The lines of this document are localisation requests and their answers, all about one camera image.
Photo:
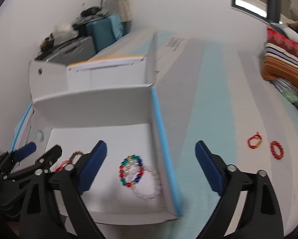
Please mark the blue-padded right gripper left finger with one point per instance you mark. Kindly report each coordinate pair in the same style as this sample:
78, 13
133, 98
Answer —
40, 214

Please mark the teal suitcase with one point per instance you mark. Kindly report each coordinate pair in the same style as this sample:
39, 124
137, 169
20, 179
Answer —
106, 31

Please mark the red cord bracelet gold plate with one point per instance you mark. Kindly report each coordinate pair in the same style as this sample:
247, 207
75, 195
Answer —
62, 165

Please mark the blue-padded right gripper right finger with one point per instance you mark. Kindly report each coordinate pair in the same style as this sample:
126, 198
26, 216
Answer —
261, 215

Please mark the striped bed sheet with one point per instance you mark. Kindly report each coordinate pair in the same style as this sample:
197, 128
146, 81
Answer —
220, 98

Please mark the open blue white cardboard box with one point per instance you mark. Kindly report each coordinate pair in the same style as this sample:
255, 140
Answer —
114, 100

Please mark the striped orange pillow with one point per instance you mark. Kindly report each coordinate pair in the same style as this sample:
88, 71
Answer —
280, 58

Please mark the floral quilt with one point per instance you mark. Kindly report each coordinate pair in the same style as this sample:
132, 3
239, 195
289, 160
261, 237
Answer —
289, 91

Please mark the beige curtain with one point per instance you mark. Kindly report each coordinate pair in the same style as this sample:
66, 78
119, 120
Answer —
124, 9

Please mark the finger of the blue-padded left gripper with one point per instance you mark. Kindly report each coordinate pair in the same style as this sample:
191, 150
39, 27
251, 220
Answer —
24, 152
47, 160

